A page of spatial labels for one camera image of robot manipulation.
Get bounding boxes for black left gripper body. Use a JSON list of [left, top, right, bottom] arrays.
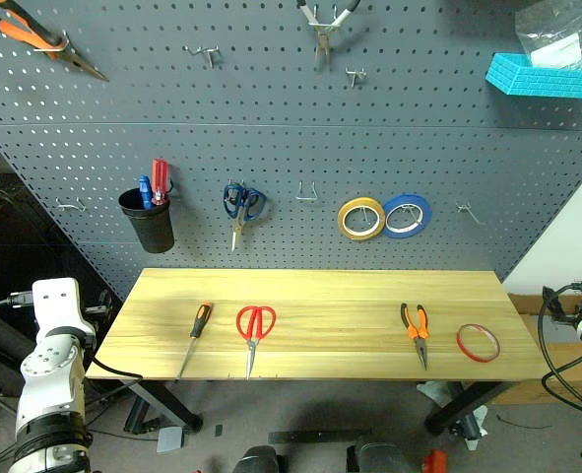
[[84, 290, 113, 317]]

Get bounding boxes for grey pegboard tool wall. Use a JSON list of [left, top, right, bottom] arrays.
[[0, 0, 582, 300]]

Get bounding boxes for black plastic cup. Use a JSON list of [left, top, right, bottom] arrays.
[[117, 186, 176, 255]]

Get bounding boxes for orange black screwdriver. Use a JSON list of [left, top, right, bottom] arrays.
[[176, 301, 215, 380]]

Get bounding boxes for black table leg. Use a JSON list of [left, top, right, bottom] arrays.
[[121, 378, 204, 435], [423, 380, 519, 436]]

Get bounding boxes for grey floor plate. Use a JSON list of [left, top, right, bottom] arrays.
[[156, 426, 186, 454]]

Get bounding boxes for dark rounded shape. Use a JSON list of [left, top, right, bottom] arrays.
[[353, 439, 411, 473], [240, 444, 281, 473]]

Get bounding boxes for wooden table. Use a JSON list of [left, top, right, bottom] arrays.
[[85, 267, 550, 383]]

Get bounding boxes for yellow tape roll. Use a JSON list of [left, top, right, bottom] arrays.
[[337, 196, 387, 242]]

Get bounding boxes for large orange black long-nose pliers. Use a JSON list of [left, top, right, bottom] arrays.
[[0, 0, 110, 83]]

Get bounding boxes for small orange black long-nose pliers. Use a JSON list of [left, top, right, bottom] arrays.
[[399, 302, 431, 372]]

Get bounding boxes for blue tape roll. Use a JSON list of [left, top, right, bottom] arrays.
[[382, 192, 433, 240]]

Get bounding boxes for red tape roll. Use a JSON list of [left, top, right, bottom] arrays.
[[455, 322, 501, 365]]

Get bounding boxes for small red object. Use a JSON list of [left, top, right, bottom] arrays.
[[421, 448, 449, 473]]

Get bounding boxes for brown cardboard box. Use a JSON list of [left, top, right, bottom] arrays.
[[491, 292, 582, 406]]

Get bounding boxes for cyan plastic bin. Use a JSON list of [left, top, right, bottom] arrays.
[[485, 52, 582, 101]]

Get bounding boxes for clear plastic bag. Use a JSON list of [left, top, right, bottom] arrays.
[[513, 0, 582, 71]]

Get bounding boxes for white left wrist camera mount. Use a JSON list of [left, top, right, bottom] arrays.
[[31, 277, 97, 346]]

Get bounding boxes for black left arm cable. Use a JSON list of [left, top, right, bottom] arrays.
[[0, 291, 144, 410]]

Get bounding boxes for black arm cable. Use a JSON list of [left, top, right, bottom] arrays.
[[536, 279, 582, 420], [0, 291, 144, 410]]

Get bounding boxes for blue handled screwdriver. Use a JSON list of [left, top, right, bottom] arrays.
[[137, 174, 155, 211]]

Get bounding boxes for red handled screwdriver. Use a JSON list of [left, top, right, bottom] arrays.
[[151, 158, 170, 206]]

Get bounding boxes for red handled scissors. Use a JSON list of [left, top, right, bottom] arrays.
[[235, 304, 278, 381]]

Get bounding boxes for blue handled scissors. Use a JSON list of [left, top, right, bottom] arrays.
[[222, 182, 268, 253]]

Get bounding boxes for white handled pliers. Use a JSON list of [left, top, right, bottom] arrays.
[[295, 0, 363, 71]]

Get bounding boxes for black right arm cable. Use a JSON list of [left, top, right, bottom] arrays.
[[536, 279, 582, 420]]

